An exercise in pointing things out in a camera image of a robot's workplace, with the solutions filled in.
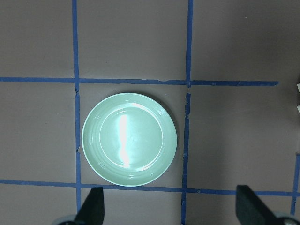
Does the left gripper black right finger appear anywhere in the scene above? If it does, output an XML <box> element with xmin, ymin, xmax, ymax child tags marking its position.
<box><xmin>236</xmin><ymin>185</ymin><xmax>280</xmax><ymax>225</ymax></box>

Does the white rice cooker orange handle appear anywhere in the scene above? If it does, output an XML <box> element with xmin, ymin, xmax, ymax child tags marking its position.
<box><xmin>297</xmin><ymin>83</ymin><xmax>300</xmax><ymax>114</ymax></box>

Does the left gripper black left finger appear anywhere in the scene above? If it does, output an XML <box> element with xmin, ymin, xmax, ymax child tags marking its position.
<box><xmin>74</xmin><ymin>187</ymin><xmax>105</xmax><ymax>225</ymax></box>

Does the green plate near left arm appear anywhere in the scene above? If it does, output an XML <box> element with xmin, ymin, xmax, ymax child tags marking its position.
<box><xmin>82</xmin><ymin>93</ymin><xmax>177</xmax><ymax>187</ymax></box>

